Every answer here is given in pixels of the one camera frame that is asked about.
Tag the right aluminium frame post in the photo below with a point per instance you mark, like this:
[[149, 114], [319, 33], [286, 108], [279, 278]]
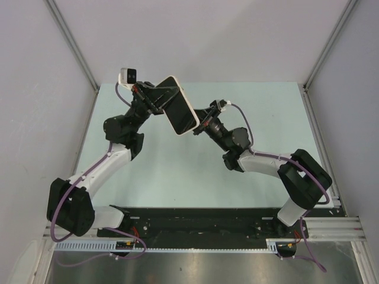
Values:
[[341, 23]]

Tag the left aluminium frame post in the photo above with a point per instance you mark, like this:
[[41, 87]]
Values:
[[69, 38]]

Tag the black phone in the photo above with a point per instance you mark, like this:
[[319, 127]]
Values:
[[178, 110]]

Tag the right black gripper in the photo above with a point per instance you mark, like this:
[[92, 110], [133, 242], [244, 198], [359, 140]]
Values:
[[209, 115]]

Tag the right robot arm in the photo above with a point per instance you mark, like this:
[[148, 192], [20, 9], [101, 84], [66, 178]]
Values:
[[304, 179]]

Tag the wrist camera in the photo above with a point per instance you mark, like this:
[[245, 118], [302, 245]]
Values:
[[222, 105], [127, 77]]

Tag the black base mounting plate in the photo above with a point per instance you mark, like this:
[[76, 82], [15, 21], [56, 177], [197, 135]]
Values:
[[195, 230]]

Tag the aluminium frame post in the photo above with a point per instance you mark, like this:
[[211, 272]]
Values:
[[69, 38], [341, 23]]

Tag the right aluminium side rail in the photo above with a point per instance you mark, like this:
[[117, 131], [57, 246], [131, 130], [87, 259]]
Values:
[[320, 145]]

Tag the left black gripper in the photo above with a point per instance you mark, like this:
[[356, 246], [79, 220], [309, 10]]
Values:
[[154, 99]]

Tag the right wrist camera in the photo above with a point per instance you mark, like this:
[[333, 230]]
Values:
[[222, 105]]

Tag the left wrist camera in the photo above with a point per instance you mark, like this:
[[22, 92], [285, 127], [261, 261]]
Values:
[[127, 77]]

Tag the aluminium front frame rail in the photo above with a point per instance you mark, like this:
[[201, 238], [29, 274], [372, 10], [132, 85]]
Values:
[[336, 229]]

